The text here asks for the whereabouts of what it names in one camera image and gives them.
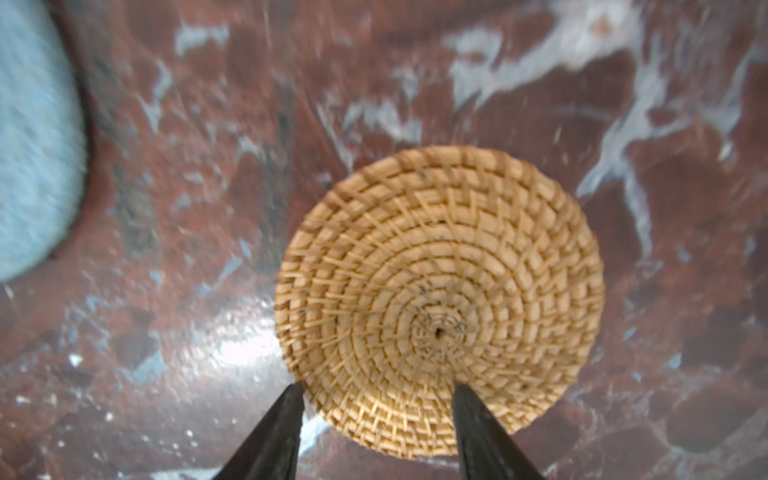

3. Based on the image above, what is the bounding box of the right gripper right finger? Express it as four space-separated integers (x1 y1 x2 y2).
452 383 544 480

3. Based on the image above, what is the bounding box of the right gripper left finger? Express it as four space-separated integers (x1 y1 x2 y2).
213 382 304 480

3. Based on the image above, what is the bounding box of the rattan wicker coaster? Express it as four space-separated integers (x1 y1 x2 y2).
275 146 605 459

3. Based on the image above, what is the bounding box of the grey blue woven coaster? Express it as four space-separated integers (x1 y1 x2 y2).
1 1 88 281

